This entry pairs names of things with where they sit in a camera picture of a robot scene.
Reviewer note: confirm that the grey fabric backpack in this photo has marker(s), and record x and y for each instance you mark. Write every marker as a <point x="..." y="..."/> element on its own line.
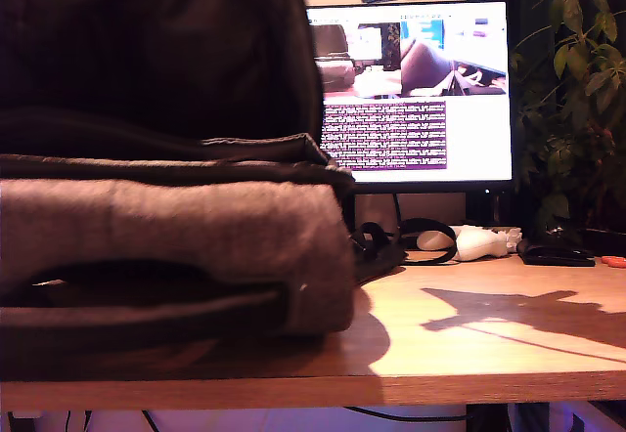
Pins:
<point x="147" y="217"/>

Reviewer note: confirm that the green leafy potted plant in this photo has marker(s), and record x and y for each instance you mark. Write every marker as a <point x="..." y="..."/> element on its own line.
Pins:
<point x="609" y="26"/>

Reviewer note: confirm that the white game controller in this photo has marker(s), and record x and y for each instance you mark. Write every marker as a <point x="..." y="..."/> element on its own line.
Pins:
<point x="477" y="244"/>

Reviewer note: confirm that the small orange object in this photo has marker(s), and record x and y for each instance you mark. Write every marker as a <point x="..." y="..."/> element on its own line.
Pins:
<point x="613" y="261"/>

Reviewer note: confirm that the black table leg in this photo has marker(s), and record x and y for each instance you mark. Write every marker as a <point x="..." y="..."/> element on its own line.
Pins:
<point x="489" y="419"/>

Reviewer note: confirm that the monitor showing camera feeds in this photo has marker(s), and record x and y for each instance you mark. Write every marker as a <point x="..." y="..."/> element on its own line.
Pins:
<point x="479" y="134"/>

